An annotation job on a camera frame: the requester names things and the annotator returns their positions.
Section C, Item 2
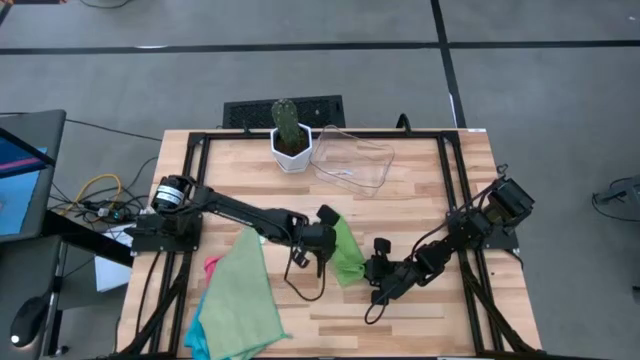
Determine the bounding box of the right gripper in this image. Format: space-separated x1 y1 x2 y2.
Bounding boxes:
364 237 416 306

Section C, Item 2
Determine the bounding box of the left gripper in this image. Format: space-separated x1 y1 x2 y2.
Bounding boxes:
291 203 341 266

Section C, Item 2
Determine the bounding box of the bright green microfiber towel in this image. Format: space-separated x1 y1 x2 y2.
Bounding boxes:
327 214 370 289

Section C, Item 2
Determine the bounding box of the pale green microfiber towel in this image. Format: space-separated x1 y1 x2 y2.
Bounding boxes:
198 227 292 360

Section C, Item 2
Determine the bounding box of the pink microfiber towel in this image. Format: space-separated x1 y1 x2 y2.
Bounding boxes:
203 255 225 289

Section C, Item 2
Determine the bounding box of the blue microfiber towel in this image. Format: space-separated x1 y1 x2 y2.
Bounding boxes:
183 294 211 360

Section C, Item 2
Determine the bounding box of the clear plastic tray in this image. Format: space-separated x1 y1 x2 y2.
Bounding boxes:
309 124 396 199

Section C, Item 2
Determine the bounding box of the white hexagonal plant pot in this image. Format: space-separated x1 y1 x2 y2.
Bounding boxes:
269 123 314 175

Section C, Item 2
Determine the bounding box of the green cactus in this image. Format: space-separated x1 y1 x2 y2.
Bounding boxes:
270 98 306 146

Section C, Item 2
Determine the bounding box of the black perforated floor box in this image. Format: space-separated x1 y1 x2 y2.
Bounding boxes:
222 94 346 130

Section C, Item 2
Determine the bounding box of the white paper box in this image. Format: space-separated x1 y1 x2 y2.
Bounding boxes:
93 223 146 293

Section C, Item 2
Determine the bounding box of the office chair base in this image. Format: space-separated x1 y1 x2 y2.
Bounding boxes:
592 174 640 222

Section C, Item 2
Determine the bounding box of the grey side desk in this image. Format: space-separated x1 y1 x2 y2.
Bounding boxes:
0 233 64 360

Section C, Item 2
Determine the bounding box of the black computer mouse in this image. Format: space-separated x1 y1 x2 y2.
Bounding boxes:
9 295 49 349

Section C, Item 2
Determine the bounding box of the monitor with blue screen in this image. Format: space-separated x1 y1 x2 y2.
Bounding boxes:
0 108 67 245

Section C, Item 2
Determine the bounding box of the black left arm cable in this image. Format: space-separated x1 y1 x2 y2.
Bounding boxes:
283 243 329 303

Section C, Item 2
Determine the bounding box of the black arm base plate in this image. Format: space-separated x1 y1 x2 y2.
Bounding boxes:
446 209 520 251
130 212 204 253

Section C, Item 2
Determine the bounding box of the black aluminium table frame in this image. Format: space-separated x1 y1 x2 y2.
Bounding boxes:
114 128 541 360

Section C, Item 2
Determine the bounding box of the yellow cable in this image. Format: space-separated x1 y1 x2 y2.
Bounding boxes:
62 173 123 216

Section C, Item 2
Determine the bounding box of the thin black floor cable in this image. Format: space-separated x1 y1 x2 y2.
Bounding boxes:
64 117 164 143

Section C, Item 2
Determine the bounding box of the black floor cable bundle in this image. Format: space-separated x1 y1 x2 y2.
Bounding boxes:
49 155 161 236

